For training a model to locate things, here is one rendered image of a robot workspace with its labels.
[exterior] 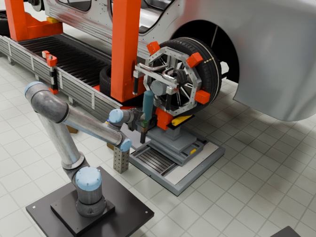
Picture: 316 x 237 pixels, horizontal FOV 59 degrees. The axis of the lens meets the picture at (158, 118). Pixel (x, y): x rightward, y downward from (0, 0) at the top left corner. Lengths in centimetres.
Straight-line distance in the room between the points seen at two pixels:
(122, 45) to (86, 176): 116
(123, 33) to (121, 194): 126
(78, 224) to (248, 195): 154
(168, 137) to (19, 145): 146
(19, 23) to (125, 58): 194
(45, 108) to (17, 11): 270
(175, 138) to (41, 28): 244
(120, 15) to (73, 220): 154
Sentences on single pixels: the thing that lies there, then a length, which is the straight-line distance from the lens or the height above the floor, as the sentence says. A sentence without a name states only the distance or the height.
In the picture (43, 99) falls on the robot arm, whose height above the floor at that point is 115.
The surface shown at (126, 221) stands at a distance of 195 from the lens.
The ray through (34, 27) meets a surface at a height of 66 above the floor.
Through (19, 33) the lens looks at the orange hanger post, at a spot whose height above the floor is 62.
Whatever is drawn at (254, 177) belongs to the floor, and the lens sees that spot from 295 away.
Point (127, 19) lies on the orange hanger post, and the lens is 236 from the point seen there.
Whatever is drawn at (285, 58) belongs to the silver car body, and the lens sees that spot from 227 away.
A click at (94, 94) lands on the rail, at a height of 36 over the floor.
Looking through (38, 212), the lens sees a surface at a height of 30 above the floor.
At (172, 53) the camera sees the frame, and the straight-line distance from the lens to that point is 224.
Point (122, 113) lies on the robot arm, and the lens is 183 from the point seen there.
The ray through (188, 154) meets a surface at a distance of 272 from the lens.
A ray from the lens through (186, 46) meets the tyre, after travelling 226.
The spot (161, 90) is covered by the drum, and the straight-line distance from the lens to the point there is 221.
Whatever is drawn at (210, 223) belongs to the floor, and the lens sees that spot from 243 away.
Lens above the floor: 187
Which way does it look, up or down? 33 degrees down
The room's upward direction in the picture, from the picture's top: 8 degrees clockwise
